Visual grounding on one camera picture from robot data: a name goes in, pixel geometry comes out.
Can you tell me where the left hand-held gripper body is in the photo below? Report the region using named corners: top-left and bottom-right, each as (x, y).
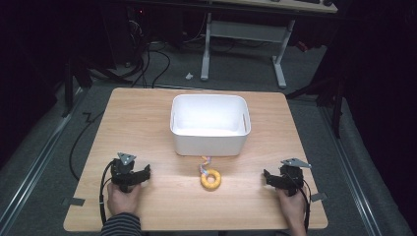
top-left (110, 151), bottom-right (143, 194)

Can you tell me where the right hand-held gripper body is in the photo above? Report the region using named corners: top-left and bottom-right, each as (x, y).
top-left (277, 157), bottom-right (313, 198)

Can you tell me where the person's right hand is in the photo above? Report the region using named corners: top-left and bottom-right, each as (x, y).
top-left (275, 186), bottom-right (308, 227)

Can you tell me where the person's left hand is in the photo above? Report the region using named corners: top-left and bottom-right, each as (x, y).
top-left (106, 181), bottom-right (143, 218)

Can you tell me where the grey tape piece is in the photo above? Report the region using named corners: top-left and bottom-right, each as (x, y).
top-left (61, 197), bottom-right (87, 207)
top-left (310, 192), bottom-right (329, 203)

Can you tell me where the white plastic bin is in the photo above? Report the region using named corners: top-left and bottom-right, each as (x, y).
top-left (169, 93), bottom-right (253, 157)

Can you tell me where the dark metal stand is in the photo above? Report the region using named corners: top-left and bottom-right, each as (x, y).
top-left (60, 55), bottom-right (94, 118)
top-left (285, 48), bottom-right (348, 139)

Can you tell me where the white-legged desk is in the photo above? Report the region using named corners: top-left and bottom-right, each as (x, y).
top-left (200, 0), bottom-right (339, 90)

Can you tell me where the left hand-held gripper black cable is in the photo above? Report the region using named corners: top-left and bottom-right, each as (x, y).
top-left (98, 159), bottom-right (116, 228)

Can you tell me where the hand-held gripper black cable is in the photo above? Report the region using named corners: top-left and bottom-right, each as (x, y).
top-left (98, 159), bottom-right (116, 228)
top-left (285, 172), bottom-right (313, 232)

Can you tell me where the right hand-held gripper black cable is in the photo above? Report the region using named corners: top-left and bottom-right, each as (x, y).
top-left (285, 172), bottom-right (313, 232)

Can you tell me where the black floor cable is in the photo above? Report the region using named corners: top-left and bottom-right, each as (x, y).
top-left (68, 111), bottom-right (105, 182)

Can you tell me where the metal floor rail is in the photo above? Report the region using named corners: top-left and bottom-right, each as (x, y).
top-left (0, 87), bottom-right (87, 227)
top-left (319, 106), bottom-right (385, 236)

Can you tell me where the yellow ring rope toy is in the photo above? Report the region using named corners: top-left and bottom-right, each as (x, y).
top-left (199, 155), bottom-right (222, 192)

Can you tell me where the bundle of black cables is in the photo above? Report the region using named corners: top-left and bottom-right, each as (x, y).
top-left (126, 19), bottom-right (172, 89)

